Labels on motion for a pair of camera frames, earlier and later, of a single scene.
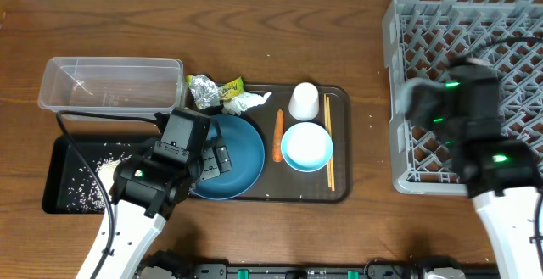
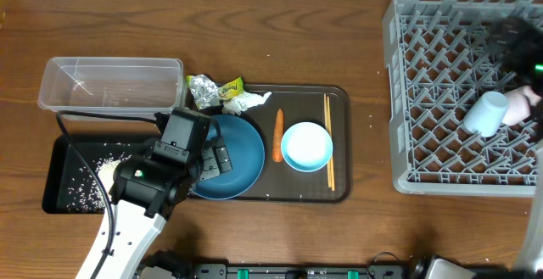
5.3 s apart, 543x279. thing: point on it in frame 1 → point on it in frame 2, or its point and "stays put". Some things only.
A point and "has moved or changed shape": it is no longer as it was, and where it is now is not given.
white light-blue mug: (306, 147) stays put
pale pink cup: (304, 105) → (518, 103)
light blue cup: (403, 93) has moved or changed shape
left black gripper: (218, 164) stays put
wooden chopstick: (327, 128) stays put
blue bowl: (246, 150) stays put
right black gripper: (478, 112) → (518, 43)
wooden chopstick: (332, 160) stays put
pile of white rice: (90, 189) stays put
